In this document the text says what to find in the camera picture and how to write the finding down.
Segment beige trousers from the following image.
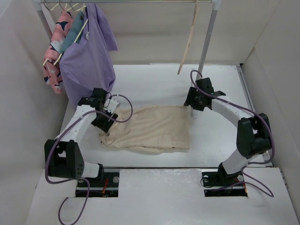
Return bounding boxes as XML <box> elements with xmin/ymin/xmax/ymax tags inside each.
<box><xmin>99</xmin><ymin>105</ymin><xmax>190</xmax><ymax>155</ymax></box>

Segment beige hanger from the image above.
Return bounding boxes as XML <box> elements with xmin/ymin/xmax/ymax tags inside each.
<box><xmin>177</xmin><ymin>0</ymin><xmax>199</xmax><ymax>75</ymax></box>

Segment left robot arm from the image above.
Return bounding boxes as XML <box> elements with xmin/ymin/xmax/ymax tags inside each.
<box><xmin>44</xmin><ymin>88</ymin><xmax>118</xmax><ymax>186</ymax></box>

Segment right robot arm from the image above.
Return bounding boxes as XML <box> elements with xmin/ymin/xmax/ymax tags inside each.
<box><xmin>184</xmin><ymin>78</ymin><xmax>273</xmax><ymax>188</ymax></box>

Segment cream hanger under purple shirt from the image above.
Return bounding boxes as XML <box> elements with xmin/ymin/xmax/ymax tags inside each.
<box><xmin>71</xmin><ymin>5</ymin><xmax>89</xmax><ymax>43</ymax></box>

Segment cream hanger under teal garment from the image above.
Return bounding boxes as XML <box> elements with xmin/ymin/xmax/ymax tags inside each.
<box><xmin>54</xmin><ymin>0</ymin><xmax>86</xmax><ymax>65</ymax></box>

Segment cream hanger under pink garment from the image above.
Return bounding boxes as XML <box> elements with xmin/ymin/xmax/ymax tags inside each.
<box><xmin>42</xmin><ymin>2</ymin><xmax>59</xmax><ymax>68</ymax></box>

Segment purple t-shirt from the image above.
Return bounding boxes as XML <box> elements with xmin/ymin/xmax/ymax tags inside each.
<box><xmin>60</xmin><ymin>3</ymin><xmax>118</xmax><ymax>108</ymax></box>

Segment pink floral garment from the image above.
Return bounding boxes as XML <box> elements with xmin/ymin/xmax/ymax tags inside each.
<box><xmin>43</xmin><ymin>10</ymin><xmax>74</xmax><ymax>94</ymax></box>

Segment metal clothes rack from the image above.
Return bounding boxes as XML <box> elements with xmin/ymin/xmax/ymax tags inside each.
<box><xmin>32</xmin><ymin>0</ymin><xmax>221</xmax><ymax>80</ymax></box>

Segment teal garment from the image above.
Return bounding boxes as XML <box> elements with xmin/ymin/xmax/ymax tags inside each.
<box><xmin>60</xmin><ymin>11</ymin><xmax>84</xmax><ymax>53</ymax></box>

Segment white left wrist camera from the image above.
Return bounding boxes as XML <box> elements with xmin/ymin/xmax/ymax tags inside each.
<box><xmin>104</xmin><ymin>98</ymin><xmax>120</xmax><ymax>114</ymax></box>

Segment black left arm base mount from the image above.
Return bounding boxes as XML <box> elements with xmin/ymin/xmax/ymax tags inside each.
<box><xmin>87</xmin><ymin>170</ymin><xmax>120</xmax><ymax>198</ymax></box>

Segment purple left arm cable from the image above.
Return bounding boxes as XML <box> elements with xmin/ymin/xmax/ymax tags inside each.
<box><xmin>45</xmin><ymin>93</ymin><xmax>133</xmax><ymax>225</ymax></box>

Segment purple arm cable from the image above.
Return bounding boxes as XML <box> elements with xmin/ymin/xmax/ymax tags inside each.
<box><xmin>190</xmin><ymin>69</ymin><xmax>275</xmax><ymax>198</ymax></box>
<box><xmin>45</xmin><ymin>93</ymin><xmax>133</xmax><ymax>225</ymax></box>

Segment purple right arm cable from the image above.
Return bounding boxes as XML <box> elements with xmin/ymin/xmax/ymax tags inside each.
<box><xmin>190</xmin><ymin>69</ymin><xmax>275</xmax><ymax>198</ymax></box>

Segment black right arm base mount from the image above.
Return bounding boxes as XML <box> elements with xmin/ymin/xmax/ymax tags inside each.
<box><xmin>200</xmin><ymin>171</ymin><xmax>248</xmax><ymax>197</ymax></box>

